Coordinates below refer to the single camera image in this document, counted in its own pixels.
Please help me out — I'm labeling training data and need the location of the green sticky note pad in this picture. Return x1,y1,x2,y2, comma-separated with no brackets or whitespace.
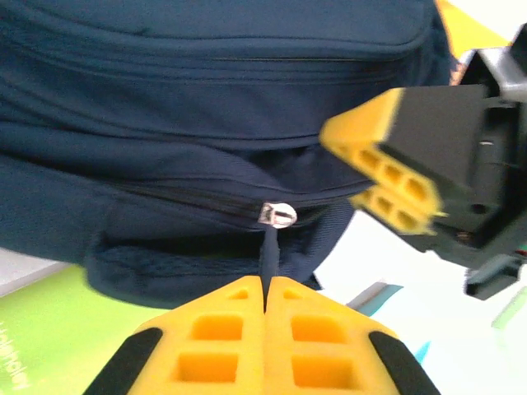
492,287,527,330

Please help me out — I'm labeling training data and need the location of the navy blue backpack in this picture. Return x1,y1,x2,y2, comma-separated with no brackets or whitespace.
0,0,458,309

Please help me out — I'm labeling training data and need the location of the yellow notebook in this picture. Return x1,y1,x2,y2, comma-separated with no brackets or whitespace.
436,0,511,57

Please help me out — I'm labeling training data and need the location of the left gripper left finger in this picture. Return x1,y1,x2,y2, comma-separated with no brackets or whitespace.
82,276,264,395

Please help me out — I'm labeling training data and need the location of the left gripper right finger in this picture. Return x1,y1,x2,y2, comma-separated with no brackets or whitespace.
263,276,441,395

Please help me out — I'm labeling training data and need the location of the blue sticky note pad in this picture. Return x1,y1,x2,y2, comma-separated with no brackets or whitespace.
345,281,404,318

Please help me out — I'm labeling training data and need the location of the navy zipper pull with slider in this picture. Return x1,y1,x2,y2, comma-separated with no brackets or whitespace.
257,199,298,289

